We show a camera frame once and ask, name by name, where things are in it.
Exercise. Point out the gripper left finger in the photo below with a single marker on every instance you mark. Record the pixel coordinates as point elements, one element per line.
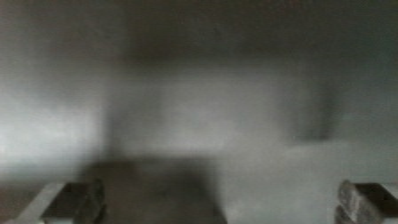
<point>69,204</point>

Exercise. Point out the white drawer tray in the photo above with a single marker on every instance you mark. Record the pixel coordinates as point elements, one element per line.
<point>220,138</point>

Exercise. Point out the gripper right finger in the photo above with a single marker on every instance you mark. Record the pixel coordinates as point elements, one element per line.
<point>367,203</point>

